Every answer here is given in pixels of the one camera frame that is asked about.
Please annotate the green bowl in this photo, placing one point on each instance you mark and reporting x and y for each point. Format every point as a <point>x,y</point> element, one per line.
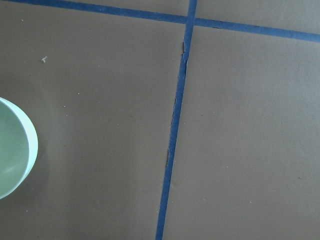
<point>18,147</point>

